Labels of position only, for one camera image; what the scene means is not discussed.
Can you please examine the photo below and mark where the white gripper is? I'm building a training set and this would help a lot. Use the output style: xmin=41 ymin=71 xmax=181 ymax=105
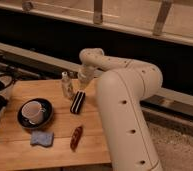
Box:
xmin=61 ymin=64 xmax=96 ymax=100

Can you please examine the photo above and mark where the white cup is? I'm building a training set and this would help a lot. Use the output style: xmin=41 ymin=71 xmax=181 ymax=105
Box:
xmin=21 ymin=101 xmax=46 ymax=124

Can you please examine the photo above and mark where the red brown chili pepper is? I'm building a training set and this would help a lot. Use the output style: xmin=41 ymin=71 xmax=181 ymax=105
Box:
xmin=70 ymin=126 xmax=83 ymax=151

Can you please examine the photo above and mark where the blue sponge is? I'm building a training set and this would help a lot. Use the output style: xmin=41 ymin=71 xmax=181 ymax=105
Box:
xmin=30 ymin=131 xmax=54 ymax=147

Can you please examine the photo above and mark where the black saucer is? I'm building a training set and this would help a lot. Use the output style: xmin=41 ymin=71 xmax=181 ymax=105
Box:
xmin=17 ymin=98 xmax=53 ymax=130

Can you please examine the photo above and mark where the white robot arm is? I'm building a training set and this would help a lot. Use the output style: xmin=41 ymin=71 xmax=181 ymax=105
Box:
xmin=78 ymin=48 xmax=163 ymax=171

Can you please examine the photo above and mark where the black white striped eraser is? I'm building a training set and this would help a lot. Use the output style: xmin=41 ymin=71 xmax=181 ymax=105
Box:
xmin=70 ymin=91 xmax=86 ymax=114

